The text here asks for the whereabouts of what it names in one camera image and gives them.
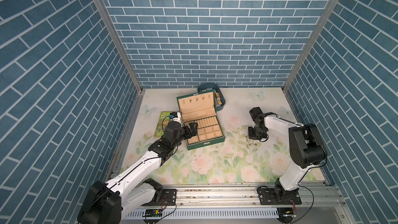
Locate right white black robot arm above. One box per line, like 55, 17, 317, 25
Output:
248, 107, 327, 205

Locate right controller board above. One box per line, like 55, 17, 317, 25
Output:
277, 207, 296, 218

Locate small items in bin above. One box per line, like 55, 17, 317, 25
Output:
214, 90, 223, 107

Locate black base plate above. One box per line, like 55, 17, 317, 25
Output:
143, 189, 177, 206
257, 186, 302, 205

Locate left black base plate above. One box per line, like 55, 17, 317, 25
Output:
143, 189, 177, 206

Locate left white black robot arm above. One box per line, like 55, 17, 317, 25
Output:
77, 121, 198, 224

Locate controller board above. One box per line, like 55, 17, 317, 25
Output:
277, 207, 296, 218
143, 209, 163, 219

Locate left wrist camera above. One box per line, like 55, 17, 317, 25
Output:
169, 112, 181, 124

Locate green paperback book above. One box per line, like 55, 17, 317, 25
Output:
153, 111, 172, 138

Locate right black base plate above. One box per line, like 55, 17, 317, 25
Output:
257, 186, 302, 205

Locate teal plastic bin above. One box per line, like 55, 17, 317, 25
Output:
198, 83, 226, 112

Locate green jewelry box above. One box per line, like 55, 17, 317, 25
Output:
177, 90, 226, 150

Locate aluminium mounting rail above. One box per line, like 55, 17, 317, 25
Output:
86, 183, 346, 209

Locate left controller board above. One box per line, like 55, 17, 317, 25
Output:
143, 209, 163, 219

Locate floral table mat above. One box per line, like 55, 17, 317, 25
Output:
115, 88, 326, 186

